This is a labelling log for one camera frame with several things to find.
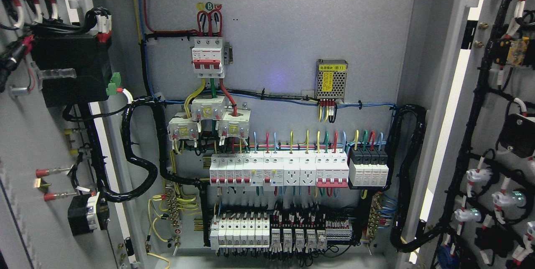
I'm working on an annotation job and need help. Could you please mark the brass right ground bar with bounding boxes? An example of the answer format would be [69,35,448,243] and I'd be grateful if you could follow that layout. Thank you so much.
[367,192,382,243]

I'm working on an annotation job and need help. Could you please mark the brass left ground bar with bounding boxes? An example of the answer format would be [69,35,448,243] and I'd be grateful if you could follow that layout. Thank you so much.
[164,183,182,254]

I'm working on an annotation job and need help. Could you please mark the black right cable conduit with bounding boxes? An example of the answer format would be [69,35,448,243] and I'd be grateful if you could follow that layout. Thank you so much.
[387,105,443,254]

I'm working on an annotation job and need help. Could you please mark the black cable conduit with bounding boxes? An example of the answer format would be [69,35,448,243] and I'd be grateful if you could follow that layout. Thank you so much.
[94,96,209,203]
[387,105,443,254]

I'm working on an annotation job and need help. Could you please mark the white current transformers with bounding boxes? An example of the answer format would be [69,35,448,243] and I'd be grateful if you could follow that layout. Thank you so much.
[167,96,251,141]

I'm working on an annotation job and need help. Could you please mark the grey cabinet door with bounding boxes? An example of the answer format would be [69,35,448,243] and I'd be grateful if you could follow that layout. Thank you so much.
[391,0,534,269]
[1,0,151,269]

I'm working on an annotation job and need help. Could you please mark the brass ground bar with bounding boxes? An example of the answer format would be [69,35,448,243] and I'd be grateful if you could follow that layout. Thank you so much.
[164,183,182,254]
[367,192,382,243]

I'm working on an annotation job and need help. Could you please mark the black left cable conduit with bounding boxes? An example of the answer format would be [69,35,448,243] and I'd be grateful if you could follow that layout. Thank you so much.
[94,96,209,203]

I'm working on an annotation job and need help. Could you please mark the white socket breaker row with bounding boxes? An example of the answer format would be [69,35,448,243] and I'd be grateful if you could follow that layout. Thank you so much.
[209,151,349,190]

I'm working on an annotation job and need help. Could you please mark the black white surge protector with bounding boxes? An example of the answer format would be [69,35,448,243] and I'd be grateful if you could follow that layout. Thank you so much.
[349,148,392,192]

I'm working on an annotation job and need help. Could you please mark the red main circuit breaker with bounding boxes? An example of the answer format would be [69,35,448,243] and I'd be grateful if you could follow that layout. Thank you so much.
[191,37,226,79]

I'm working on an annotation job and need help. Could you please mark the white rotary selector switch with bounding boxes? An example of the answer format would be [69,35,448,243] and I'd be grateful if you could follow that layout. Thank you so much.
[68,192,110,236]

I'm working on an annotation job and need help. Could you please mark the perforated metal power supply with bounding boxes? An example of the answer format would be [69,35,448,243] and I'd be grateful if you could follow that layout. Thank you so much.
[315,59,348,100]

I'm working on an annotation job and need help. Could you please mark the lower relay terminal row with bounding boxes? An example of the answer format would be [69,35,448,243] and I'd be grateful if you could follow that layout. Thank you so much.
[209,205,356,258]

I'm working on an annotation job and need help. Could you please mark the black digital power meter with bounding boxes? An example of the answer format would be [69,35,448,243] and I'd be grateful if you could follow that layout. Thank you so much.
[32,34,112,108]

